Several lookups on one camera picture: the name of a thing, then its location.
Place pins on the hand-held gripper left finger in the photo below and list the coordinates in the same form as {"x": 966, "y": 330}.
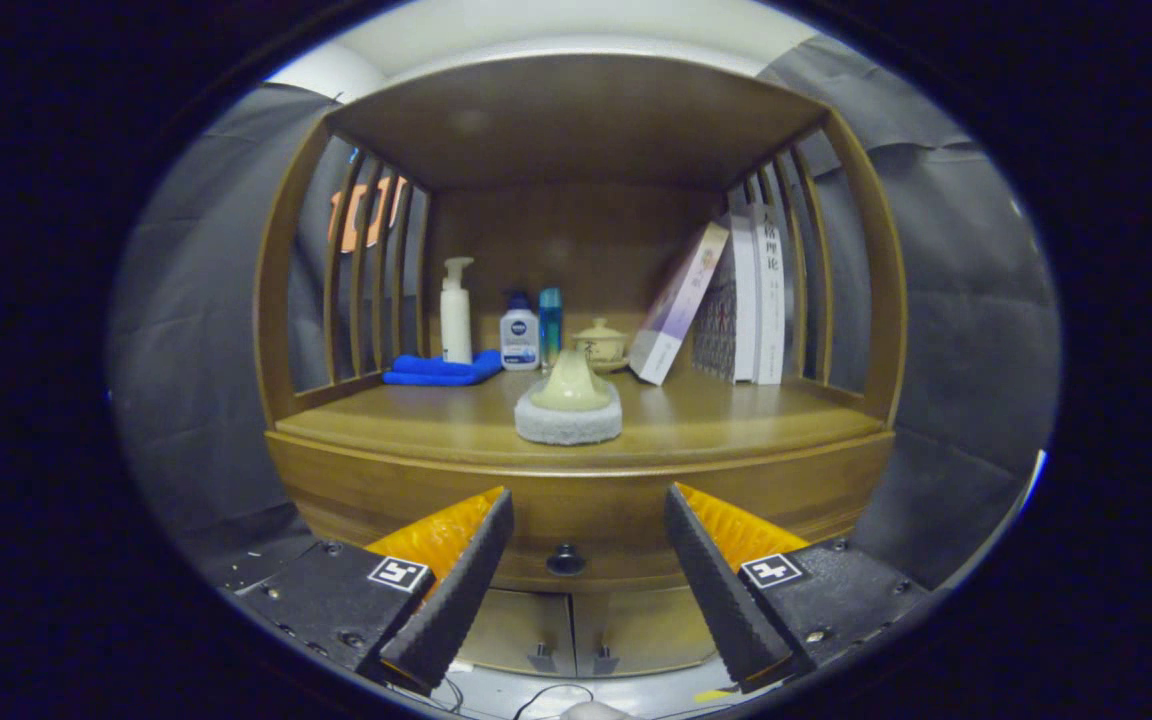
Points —
{"x": 456, "y": 600}

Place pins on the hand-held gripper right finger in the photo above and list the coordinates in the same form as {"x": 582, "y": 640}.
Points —
{"x": 726, "y": 600}

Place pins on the brown wooden drawer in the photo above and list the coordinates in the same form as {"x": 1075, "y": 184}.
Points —
{"x": 586, "y": 515}

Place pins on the wooden cabinet door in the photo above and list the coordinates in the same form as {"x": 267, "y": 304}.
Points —
{"x": 521, "y": 630}
{"x": 646, "y": 630}

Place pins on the wooden countertop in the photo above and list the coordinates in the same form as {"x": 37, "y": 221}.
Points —
{"x": 716, "y": 420}

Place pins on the brown wooden cabinet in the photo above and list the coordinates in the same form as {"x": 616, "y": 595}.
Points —
{"x": 576, "y": 120}

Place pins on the blue folded cloth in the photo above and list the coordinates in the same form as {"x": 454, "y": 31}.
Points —
{"x": 436, "y": 370}

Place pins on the beige saucer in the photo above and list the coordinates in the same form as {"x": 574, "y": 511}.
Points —
{"x": 619, "y": 366}

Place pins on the white bottle with dark cap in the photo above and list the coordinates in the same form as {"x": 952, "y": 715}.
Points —
{"x": 519, "y": 340}

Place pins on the white pump bottle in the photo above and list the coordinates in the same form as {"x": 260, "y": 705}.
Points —
{"x": 455, "y": 325}

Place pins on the slim teal bottle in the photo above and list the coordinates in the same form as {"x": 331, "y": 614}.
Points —
{"x": 550, "y": 330}

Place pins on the beige lidded tea cup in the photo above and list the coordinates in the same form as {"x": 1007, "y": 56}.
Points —
{"x": 604, "y": 340}

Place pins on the white book with patterned cover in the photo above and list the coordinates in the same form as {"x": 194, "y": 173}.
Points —
{"x": 736, "y": 310}

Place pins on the purple and white book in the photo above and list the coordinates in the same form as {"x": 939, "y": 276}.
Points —
{"x": 676, "y": 310}

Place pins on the white book with black title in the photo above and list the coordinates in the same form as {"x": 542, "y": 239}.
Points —
{"x": 769, "y": 300}

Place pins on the white appliance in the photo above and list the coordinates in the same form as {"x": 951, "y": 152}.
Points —
{"x": 1034, "y": 480}

